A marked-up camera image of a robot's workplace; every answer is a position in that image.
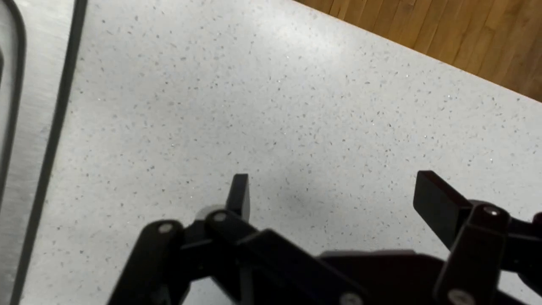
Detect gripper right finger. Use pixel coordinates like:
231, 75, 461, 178
413, 170, 542, 305

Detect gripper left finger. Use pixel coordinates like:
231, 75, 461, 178
107, 173, 368, 305

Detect stainless steel sink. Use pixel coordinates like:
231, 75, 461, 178
0, 0, 88, 305

